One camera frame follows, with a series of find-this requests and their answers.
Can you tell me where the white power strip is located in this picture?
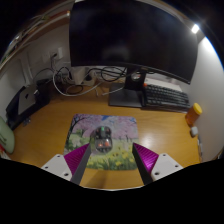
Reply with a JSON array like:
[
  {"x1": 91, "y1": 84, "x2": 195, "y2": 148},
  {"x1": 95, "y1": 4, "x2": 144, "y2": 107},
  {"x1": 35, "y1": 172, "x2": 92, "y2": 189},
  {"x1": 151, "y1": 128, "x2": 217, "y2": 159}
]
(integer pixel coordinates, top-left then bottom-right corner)
[{"x1": 63, "y1": 70, "x2": 95, "y2": 88}]

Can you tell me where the black desktop stand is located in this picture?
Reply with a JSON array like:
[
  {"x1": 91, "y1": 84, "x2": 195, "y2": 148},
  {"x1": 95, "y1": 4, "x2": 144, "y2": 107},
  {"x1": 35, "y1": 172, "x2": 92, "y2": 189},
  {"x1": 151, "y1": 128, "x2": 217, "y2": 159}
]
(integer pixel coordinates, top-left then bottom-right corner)
[{"x1": 5, "y1": 78, "x2": 53, "y2": 131}]

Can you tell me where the white cable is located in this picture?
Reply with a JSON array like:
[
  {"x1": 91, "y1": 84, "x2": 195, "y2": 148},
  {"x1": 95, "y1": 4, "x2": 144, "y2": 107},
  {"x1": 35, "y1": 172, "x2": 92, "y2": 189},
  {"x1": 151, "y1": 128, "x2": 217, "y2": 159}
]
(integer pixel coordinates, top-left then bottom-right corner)
[{"x1": 51, "y1": 54, "x2": 116, "y2": 98}]

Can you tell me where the white wall outlet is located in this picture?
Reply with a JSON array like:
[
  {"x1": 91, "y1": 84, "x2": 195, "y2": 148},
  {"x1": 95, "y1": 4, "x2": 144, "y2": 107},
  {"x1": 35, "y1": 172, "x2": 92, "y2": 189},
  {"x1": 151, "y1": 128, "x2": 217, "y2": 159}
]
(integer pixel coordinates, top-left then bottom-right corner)
[{"x1": 49, "y1": 47, "x2": 64, "y2": 61}]

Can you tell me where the silver mini computer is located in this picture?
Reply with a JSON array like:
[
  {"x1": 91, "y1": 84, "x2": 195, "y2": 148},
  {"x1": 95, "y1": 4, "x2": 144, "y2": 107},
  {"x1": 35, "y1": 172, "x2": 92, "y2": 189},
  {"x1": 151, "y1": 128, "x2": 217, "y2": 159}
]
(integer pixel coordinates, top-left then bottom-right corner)
[{"x1": 17, "y1": 84, "x2": 38, "y2": 116}]

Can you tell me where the flower print mouse pad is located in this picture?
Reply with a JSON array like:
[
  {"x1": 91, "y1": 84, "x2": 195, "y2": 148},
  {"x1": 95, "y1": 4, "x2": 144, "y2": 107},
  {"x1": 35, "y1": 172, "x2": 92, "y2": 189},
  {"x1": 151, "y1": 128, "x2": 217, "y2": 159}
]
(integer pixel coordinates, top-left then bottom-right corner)
[{"x1": 63, "y1": 113, "x2": 140, "y2": 171}]

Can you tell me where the dark mechanical keyboard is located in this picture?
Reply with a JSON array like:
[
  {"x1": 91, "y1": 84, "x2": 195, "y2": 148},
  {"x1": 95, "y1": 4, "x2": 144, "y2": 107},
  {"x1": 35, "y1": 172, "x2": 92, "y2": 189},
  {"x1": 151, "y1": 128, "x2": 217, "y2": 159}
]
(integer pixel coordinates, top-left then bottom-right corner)
[{"x1": 142, "y1": 83, "x2": 191, "y2": 112}]

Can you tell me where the wooden wall shelf unit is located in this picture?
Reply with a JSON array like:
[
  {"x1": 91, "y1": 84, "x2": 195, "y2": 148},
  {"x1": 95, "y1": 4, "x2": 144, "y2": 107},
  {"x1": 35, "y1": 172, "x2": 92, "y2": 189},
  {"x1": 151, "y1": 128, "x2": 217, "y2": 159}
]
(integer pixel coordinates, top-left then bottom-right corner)
[{"x1": 0, "y1": 0, "x2": 73, "y2": 68}]

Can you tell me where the black cable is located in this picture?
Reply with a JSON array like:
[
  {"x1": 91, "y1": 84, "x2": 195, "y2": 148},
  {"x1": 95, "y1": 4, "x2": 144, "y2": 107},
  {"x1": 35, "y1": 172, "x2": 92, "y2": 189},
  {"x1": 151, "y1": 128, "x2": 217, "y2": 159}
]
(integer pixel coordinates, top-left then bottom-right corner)
[{"x1": 59, "y1": 65, "x2": 130, "y2": 96}]

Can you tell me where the bright strip lamp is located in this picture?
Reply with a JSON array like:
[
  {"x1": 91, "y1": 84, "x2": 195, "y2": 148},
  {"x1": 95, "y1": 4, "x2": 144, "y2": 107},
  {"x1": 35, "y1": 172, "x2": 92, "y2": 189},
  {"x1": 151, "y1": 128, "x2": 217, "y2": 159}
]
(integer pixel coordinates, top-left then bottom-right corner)
[{"x1": 190, "y1": 23, "x2": 201, "y2": 35}]

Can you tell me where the pen with lanyard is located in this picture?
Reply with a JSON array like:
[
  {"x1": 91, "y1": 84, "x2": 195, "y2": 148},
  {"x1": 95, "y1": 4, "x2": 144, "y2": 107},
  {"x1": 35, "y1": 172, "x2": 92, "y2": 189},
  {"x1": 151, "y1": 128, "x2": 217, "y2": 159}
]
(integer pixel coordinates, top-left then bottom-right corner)
[{"x1": 197, "y1": 133, "x2": 205, "y2": 162}]

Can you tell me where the black computer monitor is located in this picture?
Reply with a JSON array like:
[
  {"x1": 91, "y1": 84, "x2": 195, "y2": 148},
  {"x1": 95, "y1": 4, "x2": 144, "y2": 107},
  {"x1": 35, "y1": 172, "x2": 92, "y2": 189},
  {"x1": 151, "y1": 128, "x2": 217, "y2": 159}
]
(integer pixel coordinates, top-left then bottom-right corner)
[{"x1": 68, "y1": 0, "x2": 199, "y2": 109}]

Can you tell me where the orange jar with yellow lid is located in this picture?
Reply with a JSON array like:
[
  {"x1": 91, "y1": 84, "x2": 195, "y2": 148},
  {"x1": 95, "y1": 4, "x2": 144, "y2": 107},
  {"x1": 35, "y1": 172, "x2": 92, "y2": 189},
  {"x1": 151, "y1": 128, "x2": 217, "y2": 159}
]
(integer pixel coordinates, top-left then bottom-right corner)
[{"x1": 185, "y1": 102, "x2": 203, "y2": 127}]

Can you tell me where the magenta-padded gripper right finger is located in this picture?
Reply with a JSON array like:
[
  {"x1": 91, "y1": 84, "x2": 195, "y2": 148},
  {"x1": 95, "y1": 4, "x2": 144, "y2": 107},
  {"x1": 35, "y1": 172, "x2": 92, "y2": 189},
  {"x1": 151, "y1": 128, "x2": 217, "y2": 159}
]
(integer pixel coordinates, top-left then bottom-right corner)
[{"x1": 132, "y1": 142, "x2": 184, "y2": 185}]

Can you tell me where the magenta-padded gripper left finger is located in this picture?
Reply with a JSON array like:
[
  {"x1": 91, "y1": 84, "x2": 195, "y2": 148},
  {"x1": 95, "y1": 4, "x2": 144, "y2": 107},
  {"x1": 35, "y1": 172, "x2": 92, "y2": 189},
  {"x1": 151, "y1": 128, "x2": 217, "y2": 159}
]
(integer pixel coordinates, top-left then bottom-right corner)
[{"x1": 40, "y1": 143, "x2": 92, "y2": 185}]

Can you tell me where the transparent computer mouse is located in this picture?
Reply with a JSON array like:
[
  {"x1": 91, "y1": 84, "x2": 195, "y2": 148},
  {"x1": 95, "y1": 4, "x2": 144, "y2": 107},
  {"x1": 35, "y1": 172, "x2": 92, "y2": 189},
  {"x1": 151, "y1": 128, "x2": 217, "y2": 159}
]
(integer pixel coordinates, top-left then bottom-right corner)
[{"x1": 90, "y1": 125, "x2": 114, "y2": 155}]

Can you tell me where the pale green object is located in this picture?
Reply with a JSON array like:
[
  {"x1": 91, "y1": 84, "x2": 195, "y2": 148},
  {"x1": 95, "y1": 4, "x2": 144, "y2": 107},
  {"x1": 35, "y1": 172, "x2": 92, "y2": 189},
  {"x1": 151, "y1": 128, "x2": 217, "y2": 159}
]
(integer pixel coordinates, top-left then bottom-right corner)
[{"x1": 0, "y1": 115, "x2": 16, "y2": 155}]

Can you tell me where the small grey earbud case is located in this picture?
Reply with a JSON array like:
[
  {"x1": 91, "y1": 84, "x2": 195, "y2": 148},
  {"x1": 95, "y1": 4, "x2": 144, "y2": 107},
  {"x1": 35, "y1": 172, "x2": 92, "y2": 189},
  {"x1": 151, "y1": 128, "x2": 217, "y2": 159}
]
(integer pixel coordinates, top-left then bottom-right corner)
[{"x1": 190, "y1": 125, "x2": 199, "y2": 138}]

